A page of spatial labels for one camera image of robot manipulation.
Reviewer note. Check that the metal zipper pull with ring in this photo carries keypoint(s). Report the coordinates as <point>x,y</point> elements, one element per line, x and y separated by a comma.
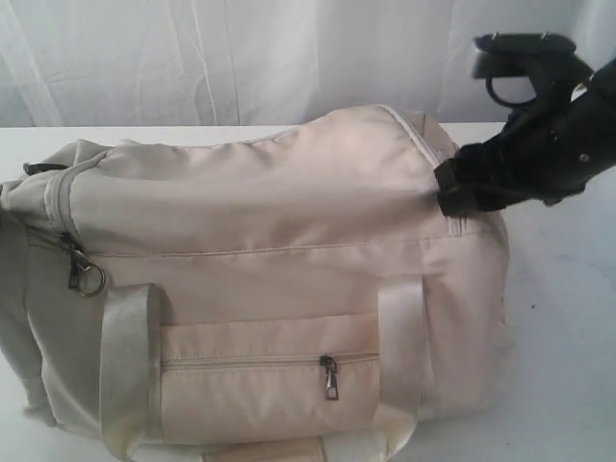
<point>86,277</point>

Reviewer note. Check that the beige duffel bag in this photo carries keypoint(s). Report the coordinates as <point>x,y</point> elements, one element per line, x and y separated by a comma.
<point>232,268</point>

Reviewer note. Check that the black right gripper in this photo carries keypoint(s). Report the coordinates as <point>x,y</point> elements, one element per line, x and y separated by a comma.
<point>549,158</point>

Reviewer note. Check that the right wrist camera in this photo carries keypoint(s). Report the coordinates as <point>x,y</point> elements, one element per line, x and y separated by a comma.
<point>501,55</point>

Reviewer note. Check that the front pocket zipper pull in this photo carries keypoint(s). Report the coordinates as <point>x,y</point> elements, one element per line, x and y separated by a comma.
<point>330,367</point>

